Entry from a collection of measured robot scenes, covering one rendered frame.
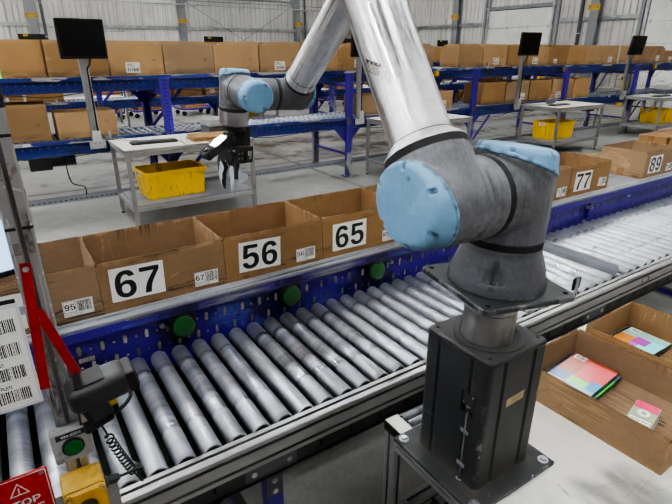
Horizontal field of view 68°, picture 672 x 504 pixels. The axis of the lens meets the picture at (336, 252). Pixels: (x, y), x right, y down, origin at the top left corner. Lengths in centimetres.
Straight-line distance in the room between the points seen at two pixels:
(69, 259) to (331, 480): 131
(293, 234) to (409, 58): 104
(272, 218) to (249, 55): 465
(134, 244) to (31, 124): 398
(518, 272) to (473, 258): 8
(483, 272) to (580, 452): 59
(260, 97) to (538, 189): 83
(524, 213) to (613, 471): 69
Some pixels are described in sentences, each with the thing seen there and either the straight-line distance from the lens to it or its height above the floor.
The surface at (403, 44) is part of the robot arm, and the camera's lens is 91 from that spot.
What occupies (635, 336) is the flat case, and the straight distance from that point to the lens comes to 187.
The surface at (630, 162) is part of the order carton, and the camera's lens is 371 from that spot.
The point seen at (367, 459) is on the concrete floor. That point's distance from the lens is 232.
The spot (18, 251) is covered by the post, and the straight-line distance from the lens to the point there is 94.
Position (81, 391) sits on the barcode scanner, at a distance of 100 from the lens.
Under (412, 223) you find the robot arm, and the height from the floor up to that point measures 137.
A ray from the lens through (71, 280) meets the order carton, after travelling 162.
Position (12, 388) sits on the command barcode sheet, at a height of 109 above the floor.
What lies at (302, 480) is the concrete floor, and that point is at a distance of 224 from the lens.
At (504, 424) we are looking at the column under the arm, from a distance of 115.
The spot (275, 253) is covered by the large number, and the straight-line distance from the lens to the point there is 179.
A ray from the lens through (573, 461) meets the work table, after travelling 136.
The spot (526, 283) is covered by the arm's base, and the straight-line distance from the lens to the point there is 98.
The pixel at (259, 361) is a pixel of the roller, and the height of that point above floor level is 75.
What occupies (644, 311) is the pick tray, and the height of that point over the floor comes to 83.
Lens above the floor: 163
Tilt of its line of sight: 22 degrees down
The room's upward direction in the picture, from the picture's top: straight up
